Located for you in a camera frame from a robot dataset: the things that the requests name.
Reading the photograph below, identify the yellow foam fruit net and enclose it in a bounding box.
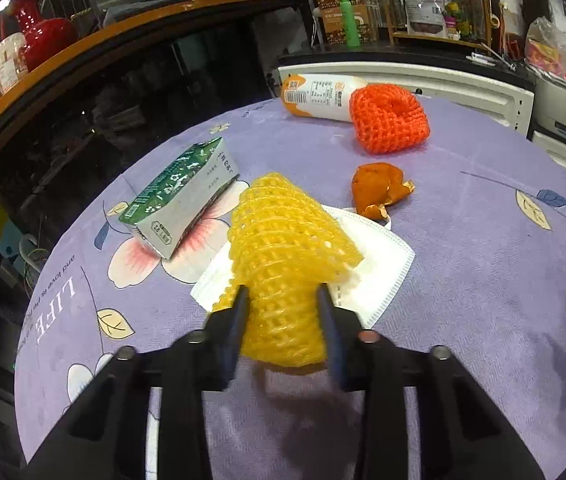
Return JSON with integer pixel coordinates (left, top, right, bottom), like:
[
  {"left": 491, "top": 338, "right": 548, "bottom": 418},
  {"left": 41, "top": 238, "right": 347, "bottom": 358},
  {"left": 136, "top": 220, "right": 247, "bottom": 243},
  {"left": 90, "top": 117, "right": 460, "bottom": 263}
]
[{"left": 211, "top": 172, "right": 365, "bottom": 367}]

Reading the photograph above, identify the white drink bottle orange label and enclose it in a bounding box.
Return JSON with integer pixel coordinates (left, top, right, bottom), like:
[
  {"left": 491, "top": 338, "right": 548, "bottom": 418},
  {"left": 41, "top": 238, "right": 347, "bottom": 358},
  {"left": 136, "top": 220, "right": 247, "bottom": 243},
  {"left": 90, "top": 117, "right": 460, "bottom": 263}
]
[{"left": 280, "top": 73, "right": 369, "bottom": 123}]

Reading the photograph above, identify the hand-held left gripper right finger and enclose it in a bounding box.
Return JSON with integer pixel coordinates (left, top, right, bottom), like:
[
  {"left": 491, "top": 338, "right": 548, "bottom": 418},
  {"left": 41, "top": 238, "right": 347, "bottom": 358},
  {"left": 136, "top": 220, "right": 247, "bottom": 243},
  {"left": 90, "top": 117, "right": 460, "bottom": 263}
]
[{"left": 315, "top": 282, "right": 546, "bottom": 480}]

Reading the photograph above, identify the green plastic bottle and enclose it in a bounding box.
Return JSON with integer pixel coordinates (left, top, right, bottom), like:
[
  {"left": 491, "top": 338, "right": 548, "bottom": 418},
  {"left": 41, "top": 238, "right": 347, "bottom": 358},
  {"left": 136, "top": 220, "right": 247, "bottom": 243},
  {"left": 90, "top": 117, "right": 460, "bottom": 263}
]
[{"left": 340, "top": 0, "right": 362, "bottom": 51}]

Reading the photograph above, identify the red vase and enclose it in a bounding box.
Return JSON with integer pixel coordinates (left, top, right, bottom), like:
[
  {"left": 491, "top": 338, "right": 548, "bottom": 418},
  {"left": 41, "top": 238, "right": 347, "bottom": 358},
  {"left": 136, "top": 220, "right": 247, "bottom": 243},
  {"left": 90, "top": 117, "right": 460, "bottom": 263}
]
[{"left": 8, "top": 0, "right": 79, "bottom": 73}]

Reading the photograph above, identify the long white drawer cabinet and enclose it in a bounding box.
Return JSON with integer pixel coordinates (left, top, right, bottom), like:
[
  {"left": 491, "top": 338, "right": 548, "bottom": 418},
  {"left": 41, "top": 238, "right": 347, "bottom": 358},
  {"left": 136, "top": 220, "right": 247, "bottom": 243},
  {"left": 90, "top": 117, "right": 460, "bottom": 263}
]
[{"left": 277, "top": 52, "right": 536, "bottom": 136}]

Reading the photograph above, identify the white umbrella handle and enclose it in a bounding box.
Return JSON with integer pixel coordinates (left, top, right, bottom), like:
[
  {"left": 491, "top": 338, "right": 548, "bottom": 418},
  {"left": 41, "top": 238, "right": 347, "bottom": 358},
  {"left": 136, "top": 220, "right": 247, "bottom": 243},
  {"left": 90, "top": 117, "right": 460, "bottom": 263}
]
[{"left": 17, "top": 232, "right": 44, "bottom": 266}]

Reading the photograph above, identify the orange peel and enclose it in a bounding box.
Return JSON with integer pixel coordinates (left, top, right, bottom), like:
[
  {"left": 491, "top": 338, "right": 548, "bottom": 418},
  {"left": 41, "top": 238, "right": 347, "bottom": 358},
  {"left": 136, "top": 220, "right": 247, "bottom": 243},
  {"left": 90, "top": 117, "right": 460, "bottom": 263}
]
[{"left": 351, "top": 162, "right": 416, "bottom": 221}]

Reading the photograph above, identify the wooden topped black counter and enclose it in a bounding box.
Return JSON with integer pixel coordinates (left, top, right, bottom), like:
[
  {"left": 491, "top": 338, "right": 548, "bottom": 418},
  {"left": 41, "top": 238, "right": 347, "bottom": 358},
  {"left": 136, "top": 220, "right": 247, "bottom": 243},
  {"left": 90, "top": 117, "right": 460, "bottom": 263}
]
[{"left": 0, "top": 0, "right": 314, "bottom": 281}]

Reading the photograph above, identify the brown packet white label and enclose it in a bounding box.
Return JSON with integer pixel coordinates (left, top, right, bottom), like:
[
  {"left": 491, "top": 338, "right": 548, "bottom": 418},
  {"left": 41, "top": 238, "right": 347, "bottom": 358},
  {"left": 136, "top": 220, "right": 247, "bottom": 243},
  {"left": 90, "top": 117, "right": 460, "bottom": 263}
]
[{"left": 395, "top": 0, "right": 446, "bottom": 33}]

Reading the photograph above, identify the orange foam fruit net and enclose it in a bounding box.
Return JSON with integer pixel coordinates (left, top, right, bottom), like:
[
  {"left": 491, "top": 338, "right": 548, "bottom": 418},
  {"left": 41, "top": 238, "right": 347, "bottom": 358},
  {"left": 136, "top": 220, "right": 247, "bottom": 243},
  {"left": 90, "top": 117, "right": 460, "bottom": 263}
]
[{"left": 349, "top": 85, "right": 431, "bottom": 155}]

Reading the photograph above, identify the green milk carton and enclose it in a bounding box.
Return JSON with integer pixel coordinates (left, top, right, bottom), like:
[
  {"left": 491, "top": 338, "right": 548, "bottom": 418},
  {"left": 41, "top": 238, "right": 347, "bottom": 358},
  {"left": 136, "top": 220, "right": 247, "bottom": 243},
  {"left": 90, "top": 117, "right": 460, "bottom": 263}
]
[{"left": 118, "top": 136, "right": 240, "bottom": 261}]

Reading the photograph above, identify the white face mask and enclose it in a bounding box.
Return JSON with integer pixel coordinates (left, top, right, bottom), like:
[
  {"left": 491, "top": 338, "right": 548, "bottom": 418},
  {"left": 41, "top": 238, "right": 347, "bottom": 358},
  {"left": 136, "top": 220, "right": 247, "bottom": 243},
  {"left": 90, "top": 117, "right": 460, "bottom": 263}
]
[{"left": 190, "top": 205, "right": 416, "bottom": 328}]

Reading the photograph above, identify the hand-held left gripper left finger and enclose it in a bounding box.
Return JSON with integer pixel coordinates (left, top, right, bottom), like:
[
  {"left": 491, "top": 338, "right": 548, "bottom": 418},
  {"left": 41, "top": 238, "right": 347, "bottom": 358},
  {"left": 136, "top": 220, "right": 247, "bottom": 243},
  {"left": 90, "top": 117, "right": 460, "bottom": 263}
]
[{"left": 23, "top": 285, "right": 251, "bottom": 480}]

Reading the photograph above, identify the round table, purple floral cloth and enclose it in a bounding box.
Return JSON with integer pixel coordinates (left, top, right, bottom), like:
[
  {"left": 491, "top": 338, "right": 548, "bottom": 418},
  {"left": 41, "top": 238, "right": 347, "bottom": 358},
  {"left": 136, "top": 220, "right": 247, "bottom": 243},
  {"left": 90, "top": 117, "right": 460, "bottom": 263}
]
[{"left": 13, "top": 95, "right": 566, "bottom": 480}]

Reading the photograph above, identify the wooden shelf rack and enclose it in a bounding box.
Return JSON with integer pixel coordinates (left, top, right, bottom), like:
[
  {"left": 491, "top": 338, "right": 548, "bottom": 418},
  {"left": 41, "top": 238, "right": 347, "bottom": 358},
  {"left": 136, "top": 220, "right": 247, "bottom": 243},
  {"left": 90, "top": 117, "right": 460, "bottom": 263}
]
[{"left": 375, "top": 0, "right": 508, "bottom": 48}]

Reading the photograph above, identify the clear plastic bag of snacks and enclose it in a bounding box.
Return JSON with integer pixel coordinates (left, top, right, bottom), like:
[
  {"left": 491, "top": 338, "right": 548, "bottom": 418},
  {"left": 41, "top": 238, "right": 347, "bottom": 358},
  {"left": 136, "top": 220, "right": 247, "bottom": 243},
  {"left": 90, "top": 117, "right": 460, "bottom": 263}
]
[{"left": 523, "top": 16, "right": 566, "bottom": 78}]

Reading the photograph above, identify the clear plastic dessert cup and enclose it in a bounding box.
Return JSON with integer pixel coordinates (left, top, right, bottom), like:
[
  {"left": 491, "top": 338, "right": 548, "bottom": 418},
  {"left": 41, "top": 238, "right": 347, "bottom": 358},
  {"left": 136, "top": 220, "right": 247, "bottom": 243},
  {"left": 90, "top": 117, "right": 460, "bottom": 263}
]
[{"left": 0, "top": 32, "right": 29, "bottom": 96}]

